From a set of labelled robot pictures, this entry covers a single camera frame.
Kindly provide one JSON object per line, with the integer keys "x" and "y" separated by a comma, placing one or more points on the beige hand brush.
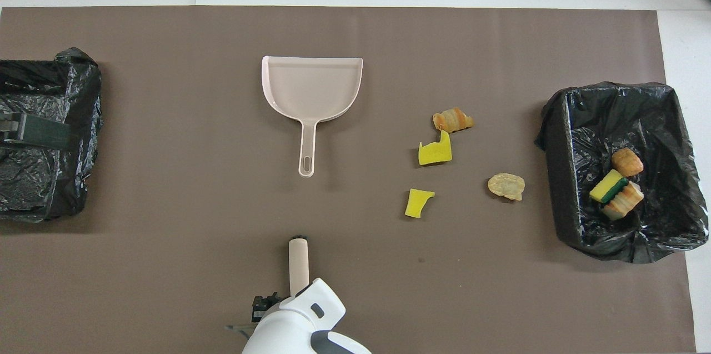
{"x": 298, "y": 265}

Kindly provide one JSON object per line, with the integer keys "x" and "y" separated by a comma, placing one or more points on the pink plastic dustpan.
{"x": 311, "y": 93}

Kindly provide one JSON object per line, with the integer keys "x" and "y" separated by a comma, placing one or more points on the notched yellow sponge piece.
{"x": 436, "y": 154}

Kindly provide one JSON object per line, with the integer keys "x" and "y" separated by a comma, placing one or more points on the orange glazed croissant piece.
{"x": 452, "y": 119}

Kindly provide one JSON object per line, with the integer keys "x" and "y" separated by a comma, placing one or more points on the pale pastry piece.
{"x": 506, "y": 186}

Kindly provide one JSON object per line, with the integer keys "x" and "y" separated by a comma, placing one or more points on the yellow and green sponge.
{"x": 606, "y": 187}

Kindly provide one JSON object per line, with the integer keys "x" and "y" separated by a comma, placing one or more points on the beige striped bread chunk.
{"x": 626, "y": 204}

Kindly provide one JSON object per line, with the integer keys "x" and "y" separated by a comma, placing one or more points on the brown oval bread roll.
{"x": 627, "y": 162}

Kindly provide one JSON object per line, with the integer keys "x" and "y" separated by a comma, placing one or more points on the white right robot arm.
{"x": 294, "y": 326}

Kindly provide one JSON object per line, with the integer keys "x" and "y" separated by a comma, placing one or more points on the black bag-lined bin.
{"x": 666, "y": 120}
{"x": 50, "y": 187}

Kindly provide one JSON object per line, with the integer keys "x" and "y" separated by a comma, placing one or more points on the brown table mat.
{"x": 166, "y": 287}

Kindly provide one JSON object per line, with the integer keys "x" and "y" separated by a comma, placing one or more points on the small yellow sponge piece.
{"x": 416, "y": 204}

